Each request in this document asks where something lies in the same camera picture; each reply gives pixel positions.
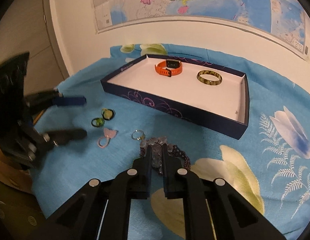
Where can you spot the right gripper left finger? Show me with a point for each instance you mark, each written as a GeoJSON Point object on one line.
{"type": "Point", "coordinates": [101, 209]}

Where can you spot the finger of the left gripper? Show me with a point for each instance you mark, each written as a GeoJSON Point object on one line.
{"type": "Point", "coordinates": [70, 101]}
{"type": "Point", "coordinates": [62, 137]}

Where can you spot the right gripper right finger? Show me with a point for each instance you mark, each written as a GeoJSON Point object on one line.
{"type": "Point", "coordinates": [213, 209]}

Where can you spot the orange smart watch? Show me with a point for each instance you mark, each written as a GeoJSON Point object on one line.
{"type": "Point", "coordinates": [169, 67]}

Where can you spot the blue floral bedsheet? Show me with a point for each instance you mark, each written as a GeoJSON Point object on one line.
{"type": "Point", "coordinates": [269, 165]}

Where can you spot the wooden door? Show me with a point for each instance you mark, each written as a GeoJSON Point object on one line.
{"type": "Point", "coordinates": [27, 27]}

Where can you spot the dark blue tray box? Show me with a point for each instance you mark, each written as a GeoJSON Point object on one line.
{"type": "Point", "coordinates": [206, 94]}

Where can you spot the colourful wall map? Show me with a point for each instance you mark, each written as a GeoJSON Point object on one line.
{"type": "Point", "coordinates": [284, 19]}

